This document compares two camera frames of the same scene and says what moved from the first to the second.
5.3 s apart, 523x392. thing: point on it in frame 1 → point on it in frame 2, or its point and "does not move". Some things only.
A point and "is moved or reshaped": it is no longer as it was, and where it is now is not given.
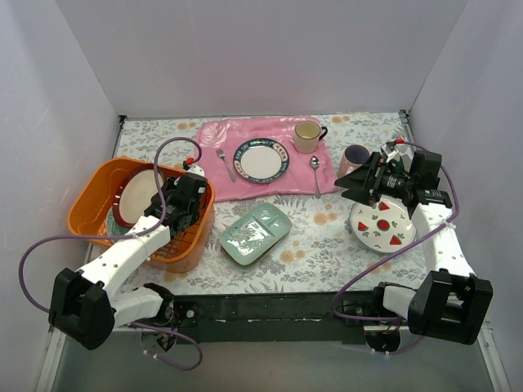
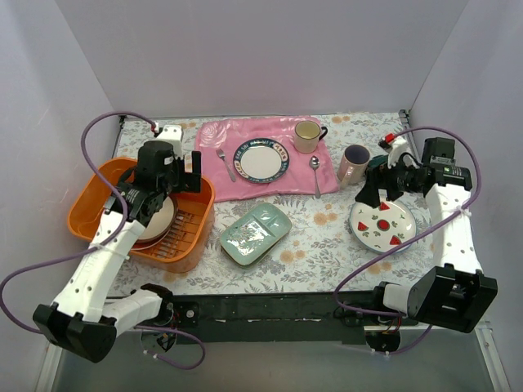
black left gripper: x=164 y=207 → x=192 y=173
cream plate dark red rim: x=134 y=193 is moved or reshaped
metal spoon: x=315 y=164 does not move
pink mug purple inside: x=353 y=158 does not move
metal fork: x=221 y=156 does not move
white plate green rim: x=261 y=161 does not move
